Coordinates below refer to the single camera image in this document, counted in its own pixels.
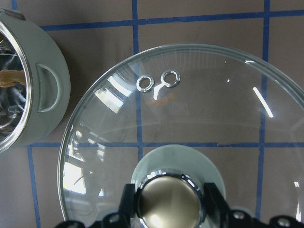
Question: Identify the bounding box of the glass pot lid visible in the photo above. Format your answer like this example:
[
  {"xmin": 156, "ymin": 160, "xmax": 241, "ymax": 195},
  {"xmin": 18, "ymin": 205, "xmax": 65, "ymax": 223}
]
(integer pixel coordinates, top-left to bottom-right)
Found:
[{"xmin": 58, "ymin": 44, "xmax": 304, "ymax": 228}]

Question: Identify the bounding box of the pale green cooking pot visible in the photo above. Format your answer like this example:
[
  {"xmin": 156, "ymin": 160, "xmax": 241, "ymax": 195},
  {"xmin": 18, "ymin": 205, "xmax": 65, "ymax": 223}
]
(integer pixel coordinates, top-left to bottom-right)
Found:
[{"xmin": 0, "ymin": 9, "xmax": 70, "ymax": 152}]

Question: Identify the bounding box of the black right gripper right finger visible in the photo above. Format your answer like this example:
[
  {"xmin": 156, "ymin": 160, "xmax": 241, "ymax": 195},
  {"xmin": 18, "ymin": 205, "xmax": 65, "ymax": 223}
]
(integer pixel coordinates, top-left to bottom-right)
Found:
[{"xmin": 204, "ymin": 182, "xmax": 230, "ymax": 228}]

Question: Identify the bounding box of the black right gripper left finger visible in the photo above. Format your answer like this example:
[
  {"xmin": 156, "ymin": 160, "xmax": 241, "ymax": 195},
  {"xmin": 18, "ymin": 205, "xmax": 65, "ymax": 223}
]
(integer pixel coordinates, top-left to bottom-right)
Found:
[{"xmin": 114, "ymin": 183, "xmax": 137, "ymax": 228}]

